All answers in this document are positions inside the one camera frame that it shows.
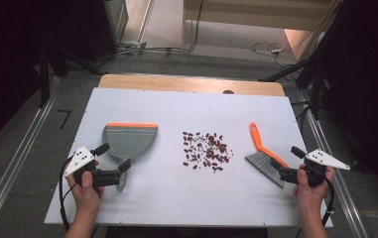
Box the white work board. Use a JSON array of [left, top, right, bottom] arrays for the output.
[[43, 86, 333, 228]]

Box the beige wooden frame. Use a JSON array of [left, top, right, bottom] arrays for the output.
[[181, 0, 343, 51]]

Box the black metal stand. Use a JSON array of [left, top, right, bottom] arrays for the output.
[[37, 39, 52, 109], [258, 0, 354, 120]]

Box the bundle of dark floor cables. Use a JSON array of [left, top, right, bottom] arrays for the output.
[[93, 0, 205, 68]]

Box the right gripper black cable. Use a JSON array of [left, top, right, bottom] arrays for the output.
[[320, 177, 336, 229]]

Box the person's right hand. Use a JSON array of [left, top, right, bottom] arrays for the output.
[[292, 167, 336, 216]]

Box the person's left hand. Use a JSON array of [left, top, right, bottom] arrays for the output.
[[65, 171, 105, 216]]

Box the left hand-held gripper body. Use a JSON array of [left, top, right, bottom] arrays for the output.
[[63, 146, 125, 191]]

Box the white floor cable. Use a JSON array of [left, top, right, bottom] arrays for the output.
[[249, 41, 289, 68]]

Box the metal floor rail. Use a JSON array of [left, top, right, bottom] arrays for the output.
[[295, 90, 371, 238], [0, 75, 62, 238]]

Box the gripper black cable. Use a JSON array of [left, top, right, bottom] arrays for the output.
[[320, 177, 336, 229], [59, 155, 78, 232]]

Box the light brown panel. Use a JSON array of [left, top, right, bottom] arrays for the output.
[[284, 28, 314, 62]]

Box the black cabinet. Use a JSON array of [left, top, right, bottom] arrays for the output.
[[78, 0, 130, 63]]

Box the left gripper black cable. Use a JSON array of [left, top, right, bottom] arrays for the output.
[[59, 155, 78, 232]]

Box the orange-handled grey brush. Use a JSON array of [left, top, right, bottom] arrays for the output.
[[245, 122, 290, 188]]

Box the wooden table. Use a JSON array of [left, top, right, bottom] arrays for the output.
[[97, 73, 286, 97]]

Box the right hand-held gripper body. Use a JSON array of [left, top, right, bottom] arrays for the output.
[[279, 148, 351, 188]]

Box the grey dustpan with orange edge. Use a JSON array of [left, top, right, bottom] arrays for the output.
[[101, 122, 159, 193]]

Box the group of red beans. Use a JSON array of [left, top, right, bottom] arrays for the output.
[[182, 131, 234, 174]]

